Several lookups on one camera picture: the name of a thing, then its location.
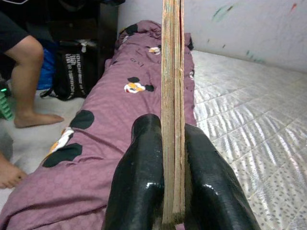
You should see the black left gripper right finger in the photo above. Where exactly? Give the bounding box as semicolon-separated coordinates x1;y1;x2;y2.
182;123;261;230

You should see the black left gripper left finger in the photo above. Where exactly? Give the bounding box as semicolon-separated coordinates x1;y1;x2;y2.
102;114;166;230

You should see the colourful yellow-edged picture book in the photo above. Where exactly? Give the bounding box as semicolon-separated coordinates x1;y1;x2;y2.
160;0;187;225

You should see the purple cartoon print blanket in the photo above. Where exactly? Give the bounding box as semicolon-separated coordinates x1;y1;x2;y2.
0;20;197;230

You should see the grey quilted mattress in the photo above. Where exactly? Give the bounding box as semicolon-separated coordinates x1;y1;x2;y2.
182;49;307;230

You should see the black bag white lettering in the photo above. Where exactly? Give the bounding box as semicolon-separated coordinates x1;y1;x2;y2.
39;42;99;101

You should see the blue bag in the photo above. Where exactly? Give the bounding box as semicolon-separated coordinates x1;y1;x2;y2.
35;42;58;91

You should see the barefoot person in black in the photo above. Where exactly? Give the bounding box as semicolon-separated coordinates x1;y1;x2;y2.
0;9;65;190

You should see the green plastic stool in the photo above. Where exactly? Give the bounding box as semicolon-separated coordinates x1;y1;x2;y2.
0;81;15;120

